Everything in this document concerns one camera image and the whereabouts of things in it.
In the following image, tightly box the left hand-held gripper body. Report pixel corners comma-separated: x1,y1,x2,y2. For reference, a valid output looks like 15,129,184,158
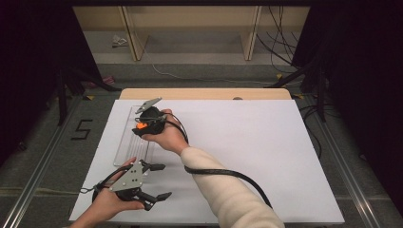
108,160,150,202

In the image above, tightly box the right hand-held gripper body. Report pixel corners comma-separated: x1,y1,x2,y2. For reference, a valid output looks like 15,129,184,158
135,97,168,135

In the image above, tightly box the clear plastic tray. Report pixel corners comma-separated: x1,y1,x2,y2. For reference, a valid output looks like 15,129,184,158
113,104,156,167

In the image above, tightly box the person's right hand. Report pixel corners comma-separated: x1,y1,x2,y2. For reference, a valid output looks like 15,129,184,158
141,108,191,156

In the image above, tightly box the person's left hand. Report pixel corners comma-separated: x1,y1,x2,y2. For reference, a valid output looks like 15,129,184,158
91,157,145,222

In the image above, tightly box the pink object on floor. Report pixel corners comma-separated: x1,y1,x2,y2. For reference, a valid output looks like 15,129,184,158
85,75,116,89

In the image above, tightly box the wooden table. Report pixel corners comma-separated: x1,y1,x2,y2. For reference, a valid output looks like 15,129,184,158
118,87,293,101

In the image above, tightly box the black metal stand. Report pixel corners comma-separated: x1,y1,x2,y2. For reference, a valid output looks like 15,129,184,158
265,58,328,124
56,65,122,127

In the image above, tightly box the crumpled grey wrapper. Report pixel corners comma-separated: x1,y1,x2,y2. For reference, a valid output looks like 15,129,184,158
111,34,129,48

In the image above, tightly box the white table cover board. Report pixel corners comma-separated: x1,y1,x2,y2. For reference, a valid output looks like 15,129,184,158
68,99,346,224

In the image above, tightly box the wooden shelf unit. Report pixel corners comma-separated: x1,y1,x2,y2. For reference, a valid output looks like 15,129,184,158
72,5,311,62

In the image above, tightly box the black curtain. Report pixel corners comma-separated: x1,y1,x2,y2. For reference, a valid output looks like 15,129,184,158
0,0,103,165
291,0,403,217

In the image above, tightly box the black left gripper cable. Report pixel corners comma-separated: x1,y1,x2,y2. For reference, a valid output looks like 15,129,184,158
79,163,134,203

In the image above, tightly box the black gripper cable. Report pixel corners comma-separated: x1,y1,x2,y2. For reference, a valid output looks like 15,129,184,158
79,163,134,203
163,112,274,210

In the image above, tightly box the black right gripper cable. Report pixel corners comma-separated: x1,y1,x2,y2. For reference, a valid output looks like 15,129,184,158
163,112,274,210

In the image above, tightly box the metal floor rail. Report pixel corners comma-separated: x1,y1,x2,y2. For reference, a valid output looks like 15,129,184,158
303,94,379,228
0,94,84,228

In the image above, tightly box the bundle of black cables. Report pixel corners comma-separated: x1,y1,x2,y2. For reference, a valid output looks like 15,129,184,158
256,5,302,74

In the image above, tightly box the black floor cable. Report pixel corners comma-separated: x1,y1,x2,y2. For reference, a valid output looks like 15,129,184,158
298,104,323,160

